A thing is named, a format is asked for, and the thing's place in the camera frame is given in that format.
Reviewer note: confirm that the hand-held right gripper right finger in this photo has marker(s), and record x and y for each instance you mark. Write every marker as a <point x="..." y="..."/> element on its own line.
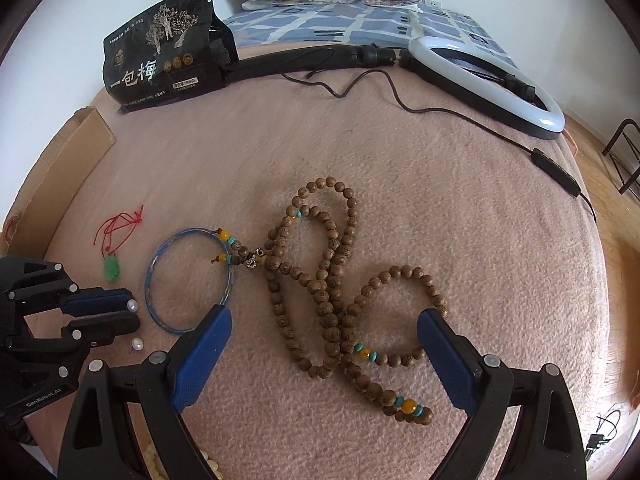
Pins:
<point x="447" y="360"/>

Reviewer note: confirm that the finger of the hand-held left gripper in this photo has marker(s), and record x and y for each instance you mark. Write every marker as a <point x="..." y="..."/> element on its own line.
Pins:
<point x="100" y="300"/>
<point x="107" y="327"/>

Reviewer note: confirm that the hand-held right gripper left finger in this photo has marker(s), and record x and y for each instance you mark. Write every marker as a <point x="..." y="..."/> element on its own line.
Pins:
<point x="200" y="355"/>

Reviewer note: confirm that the white pearl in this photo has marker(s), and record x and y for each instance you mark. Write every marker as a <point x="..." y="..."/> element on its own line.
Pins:
<point x="136" y="344"/>
<point x="132" y="305"/>

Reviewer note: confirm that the blue bangle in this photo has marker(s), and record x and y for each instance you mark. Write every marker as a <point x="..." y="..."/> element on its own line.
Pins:
<point x="148" y="280"/>

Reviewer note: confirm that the cardboard box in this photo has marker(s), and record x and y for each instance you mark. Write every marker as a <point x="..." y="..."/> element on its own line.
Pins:
<point x="60" y="160"/>

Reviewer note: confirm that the pink blanket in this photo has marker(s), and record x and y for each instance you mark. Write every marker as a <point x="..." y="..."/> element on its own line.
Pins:
<point x="450" y="235"/>

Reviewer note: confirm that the black snack bag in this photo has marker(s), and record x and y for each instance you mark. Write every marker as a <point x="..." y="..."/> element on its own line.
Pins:
<point x="150" y="50"/>

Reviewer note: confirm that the black metal rack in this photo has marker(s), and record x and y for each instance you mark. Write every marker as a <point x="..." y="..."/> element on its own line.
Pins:
<point x="620" y="140"/>

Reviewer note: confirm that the blue checked bed sheet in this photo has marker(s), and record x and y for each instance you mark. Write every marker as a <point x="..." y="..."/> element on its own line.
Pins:
<point x="325" y="25"/>

